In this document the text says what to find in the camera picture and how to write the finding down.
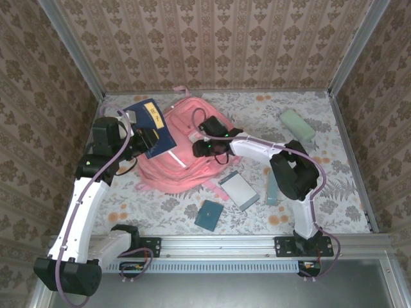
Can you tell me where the teal small notebook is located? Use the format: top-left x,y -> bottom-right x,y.
194,199 -> 225,232

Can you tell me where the grey slotted cable duct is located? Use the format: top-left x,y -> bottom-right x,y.
102,260 -> 301,274

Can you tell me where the pink backpack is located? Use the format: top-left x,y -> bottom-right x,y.
134,85 -> 242,202

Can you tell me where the grey metal panel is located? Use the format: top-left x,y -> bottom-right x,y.
30,258 -> 402,308

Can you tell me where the black controller board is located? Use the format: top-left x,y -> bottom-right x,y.
297,259 -> 322,278
119,261 -> 144,279

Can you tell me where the aluminium frame post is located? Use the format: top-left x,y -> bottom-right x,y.
35,0 -> 107,101
327,0 -> 391,97

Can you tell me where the navy book yellow label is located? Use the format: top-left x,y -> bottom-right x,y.
123,98 -> 178,160

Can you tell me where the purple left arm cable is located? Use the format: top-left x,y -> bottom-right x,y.
56,103 -> 154,308

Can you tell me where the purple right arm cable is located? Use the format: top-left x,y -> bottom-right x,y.
191,107 -> 342,283

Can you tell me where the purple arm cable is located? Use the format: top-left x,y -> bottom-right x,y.
191,107 -> 342,283
56,103 -> 154,308

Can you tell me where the light blue pencil box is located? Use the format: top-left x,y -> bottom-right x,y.
266,171 -> 281,207

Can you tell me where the aluminium side rail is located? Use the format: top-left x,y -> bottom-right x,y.
48,94 -> 107,240
329,92 -> 380,234

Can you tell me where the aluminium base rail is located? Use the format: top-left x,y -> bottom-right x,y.
48,233 -> 394,259

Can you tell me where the aluminium back rail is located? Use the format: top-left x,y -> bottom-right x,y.
104,88 -> 332,96

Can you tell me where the white notebook grey border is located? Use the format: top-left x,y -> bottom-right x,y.
218,169 -> 260,212

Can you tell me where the pale green pencil case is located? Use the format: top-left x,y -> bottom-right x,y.
277,108 -> 317,142

